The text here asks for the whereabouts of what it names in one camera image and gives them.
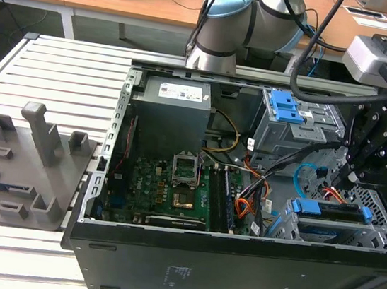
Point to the grey metal drive cage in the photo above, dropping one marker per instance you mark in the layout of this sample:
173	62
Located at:
287	139

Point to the grey parts rack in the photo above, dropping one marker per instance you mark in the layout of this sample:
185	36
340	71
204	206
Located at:
31	180

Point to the CPU socket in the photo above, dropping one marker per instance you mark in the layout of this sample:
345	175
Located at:
183	200

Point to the white power strip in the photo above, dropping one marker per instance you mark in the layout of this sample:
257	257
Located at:
291	65

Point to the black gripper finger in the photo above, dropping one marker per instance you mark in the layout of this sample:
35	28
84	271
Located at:
365	138
385	175

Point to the RAM stick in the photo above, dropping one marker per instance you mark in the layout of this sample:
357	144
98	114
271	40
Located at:
228	202

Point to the hard disk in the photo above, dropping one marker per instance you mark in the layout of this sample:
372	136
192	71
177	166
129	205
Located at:
313	207

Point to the grey power supply unit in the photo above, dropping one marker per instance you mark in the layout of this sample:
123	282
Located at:
168	120

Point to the white paper sheet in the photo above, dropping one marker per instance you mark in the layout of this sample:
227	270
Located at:
377	24

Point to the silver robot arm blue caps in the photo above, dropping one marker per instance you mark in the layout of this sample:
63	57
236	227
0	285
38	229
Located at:
227	24

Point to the grey metal disk bay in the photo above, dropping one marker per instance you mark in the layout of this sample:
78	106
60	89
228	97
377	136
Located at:
377	236

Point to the black graphics card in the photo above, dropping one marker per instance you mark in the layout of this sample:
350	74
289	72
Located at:
174	222

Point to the blue drive cage latch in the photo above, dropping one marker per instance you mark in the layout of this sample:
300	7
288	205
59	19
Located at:
286	105

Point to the black PC case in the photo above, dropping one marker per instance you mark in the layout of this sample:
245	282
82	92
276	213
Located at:
199	266

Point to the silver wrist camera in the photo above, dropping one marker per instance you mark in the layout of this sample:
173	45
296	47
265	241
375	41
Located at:
362	56

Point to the green motherboard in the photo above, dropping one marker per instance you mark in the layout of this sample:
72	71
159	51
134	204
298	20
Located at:
148	188

